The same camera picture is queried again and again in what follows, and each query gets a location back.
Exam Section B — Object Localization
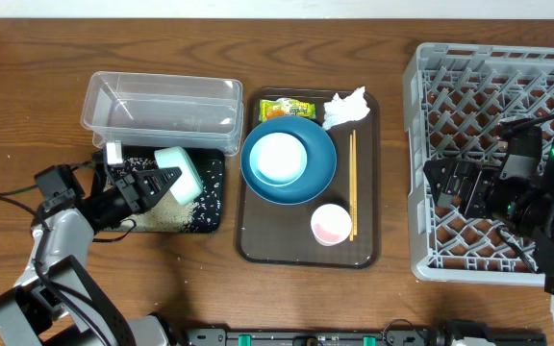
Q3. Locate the mint green cup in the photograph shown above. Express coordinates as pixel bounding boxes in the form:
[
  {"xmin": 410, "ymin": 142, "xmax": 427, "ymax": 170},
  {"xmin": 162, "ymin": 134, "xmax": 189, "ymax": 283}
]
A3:
[{"xmin": 154, "ymin": 146, "xmax": 204, "ymax": 206}]

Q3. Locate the white pink cup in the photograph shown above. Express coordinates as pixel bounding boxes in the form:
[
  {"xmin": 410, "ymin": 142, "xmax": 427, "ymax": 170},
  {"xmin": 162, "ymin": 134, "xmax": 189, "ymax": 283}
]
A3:
[{"xmin": 311, "ymin": 204, "xmax": 352, "ymax": 246}]

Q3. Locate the light blue bowl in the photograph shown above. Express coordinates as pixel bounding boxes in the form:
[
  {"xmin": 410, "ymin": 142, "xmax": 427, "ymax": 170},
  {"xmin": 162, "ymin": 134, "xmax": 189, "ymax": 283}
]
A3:
[{"xmin": 249, "ymin": 133, "xmax": 308, "ymax": 186}]

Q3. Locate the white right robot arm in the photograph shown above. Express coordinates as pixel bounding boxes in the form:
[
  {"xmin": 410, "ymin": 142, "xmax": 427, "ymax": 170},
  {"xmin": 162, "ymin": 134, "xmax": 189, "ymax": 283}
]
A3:
[{"xmin": 423, "ymin": 135, "xmax": 554, "ymax": 295}]

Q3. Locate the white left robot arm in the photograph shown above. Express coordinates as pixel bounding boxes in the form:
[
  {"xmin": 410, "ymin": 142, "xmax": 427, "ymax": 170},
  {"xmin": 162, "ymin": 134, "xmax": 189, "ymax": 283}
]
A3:
[{"xmin": 0, "ymin": 164, "xmax": 188, "ymax": 345}]

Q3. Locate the grey dishwasher rack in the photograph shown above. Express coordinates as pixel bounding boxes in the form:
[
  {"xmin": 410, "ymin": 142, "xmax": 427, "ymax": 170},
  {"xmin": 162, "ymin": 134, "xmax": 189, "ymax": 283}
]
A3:
[{"xmin": 403, "ymin": 43, "xmax": 554, "ymax": 286}]

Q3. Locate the white rice pile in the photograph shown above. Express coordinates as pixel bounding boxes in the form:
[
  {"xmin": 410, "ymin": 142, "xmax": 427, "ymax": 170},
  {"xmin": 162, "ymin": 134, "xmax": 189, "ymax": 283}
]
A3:
[{"xmin": 131, "ymin": 150, "xmax": 225, "ymax": 234}]

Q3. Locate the black rectangular tray bin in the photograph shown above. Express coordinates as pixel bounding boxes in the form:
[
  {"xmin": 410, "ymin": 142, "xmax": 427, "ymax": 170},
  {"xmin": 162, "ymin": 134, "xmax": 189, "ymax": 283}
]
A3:
[{"xmin": 91, "ymin": 145, "xmax": 227, "ymax": 235}]

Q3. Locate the clear plastic bin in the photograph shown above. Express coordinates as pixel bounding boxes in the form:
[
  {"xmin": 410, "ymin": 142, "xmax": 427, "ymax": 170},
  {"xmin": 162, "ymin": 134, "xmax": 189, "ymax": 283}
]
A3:
[{"xmin": 81, "ymin": 71, "xmax": 244, "ymax": 157}]

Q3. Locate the right wooden chopstick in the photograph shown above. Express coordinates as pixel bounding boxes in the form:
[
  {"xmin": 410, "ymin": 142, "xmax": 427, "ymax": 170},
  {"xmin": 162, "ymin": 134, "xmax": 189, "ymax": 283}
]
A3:
[{"xmin": 351, "ymin": 130, "xmax": 358, "ymax": 238}]

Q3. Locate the wooden chopstick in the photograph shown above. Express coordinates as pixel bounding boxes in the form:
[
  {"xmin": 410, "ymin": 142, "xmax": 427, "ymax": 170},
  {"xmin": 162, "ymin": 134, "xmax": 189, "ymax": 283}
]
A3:
[
  {"xmin": 348, "ymin": 134, "xmax": 354, "ymax": 242},
  {"xmin": 351, "ymin": 130, "xmax": 358, "ymax": 238}
]

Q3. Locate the left wooden chopstick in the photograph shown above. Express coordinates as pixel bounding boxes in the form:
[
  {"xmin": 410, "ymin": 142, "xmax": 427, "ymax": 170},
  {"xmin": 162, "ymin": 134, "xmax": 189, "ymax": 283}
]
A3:
[{"xmin": 348, "ymin": 134, "xmax": 354, "ymax": 242}]

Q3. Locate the crumpled white napkin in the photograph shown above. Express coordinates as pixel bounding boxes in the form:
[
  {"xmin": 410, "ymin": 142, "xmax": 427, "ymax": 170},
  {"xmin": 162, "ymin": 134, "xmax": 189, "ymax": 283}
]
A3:
[{"xmin": 322, "ymin": 86, "xmax": 370, "ymax": 131}]

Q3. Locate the dark brown serving tray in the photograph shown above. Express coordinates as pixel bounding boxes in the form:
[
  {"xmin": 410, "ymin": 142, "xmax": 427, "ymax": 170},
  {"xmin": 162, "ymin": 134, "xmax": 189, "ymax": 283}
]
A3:
[{"xmin": 235, "ymin": 87, "xmax": 381, "ymax": 269}]

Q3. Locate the dark blue plate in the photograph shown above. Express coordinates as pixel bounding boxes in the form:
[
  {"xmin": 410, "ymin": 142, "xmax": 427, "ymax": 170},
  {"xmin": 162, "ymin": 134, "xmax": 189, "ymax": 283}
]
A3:
[{"xmin": 240, "ymin": 116, "xmax": 338, "ymax": 205}]

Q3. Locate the yellow green snack wrapper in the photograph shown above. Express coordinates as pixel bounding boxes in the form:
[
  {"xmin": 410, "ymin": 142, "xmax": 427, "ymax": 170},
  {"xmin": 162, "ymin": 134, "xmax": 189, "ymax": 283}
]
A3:
[{"xmin": 259, "ymin": 98, "xmax": 316, "ymax": 122}]

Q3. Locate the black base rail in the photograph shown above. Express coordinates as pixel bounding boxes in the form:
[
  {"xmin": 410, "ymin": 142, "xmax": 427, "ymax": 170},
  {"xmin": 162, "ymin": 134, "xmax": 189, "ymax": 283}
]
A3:
[{"xmin": 186, "ymin": 319, "xmax": 547, "ymax": 346}]

